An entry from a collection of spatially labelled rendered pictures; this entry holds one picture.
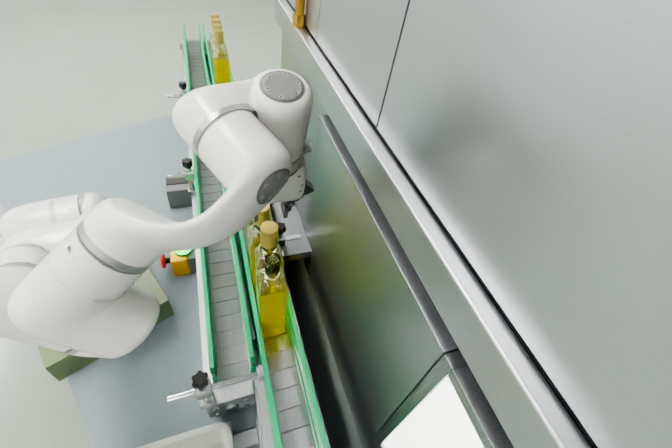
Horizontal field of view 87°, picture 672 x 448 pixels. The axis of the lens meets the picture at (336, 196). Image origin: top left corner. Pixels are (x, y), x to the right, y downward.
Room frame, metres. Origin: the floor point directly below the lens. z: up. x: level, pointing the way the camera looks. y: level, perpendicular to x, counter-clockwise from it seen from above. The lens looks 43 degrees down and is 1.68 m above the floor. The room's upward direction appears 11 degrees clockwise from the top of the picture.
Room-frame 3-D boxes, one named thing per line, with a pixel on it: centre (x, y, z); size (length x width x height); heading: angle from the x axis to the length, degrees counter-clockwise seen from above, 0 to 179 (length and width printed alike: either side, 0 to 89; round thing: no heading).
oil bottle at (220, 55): (1.31, 0.54, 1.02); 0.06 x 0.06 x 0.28; 26
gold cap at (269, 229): (0.43, 0.11, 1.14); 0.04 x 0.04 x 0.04
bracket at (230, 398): (0.22, 0.13, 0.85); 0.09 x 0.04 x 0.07; 116
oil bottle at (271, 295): (0.38, 0.09, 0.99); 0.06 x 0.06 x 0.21; 26
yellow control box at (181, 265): (0.57, 0.40, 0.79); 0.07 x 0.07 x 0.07; 26
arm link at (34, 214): (0.39, 0.54, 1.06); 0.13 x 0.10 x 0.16; 125
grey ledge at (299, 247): (1.02, 0.28, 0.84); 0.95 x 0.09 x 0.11; 26
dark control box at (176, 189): (0.82, 0.52, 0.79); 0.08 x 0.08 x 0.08; 26
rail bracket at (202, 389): (0.21, 0.15, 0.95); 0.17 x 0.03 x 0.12; 116
